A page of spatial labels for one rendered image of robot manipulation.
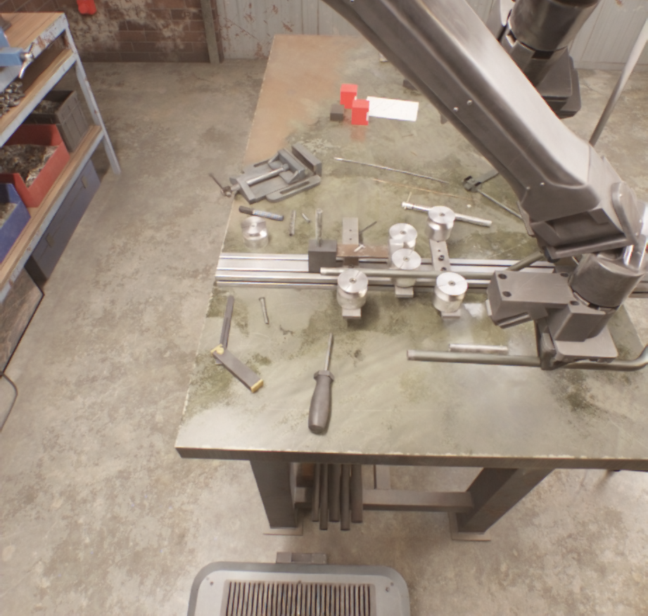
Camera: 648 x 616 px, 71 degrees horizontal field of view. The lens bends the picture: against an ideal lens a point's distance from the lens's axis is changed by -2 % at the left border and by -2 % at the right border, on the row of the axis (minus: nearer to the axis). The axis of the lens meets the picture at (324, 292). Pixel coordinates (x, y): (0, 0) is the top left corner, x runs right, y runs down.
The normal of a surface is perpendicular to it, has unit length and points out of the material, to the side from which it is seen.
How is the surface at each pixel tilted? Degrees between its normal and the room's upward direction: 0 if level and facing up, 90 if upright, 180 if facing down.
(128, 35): 90
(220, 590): 0
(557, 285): 0
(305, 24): 90
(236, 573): 0
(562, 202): 108
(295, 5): 90
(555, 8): 117
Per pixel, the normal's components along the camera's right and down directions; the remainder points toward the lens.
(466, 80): -0.26, 0.90
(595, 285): -0.72, 0.53
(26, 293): 1.00, 0.03
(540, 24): -0.54, 0.83
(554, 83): 0.00, -0.18
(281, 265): 0.01, -0.65
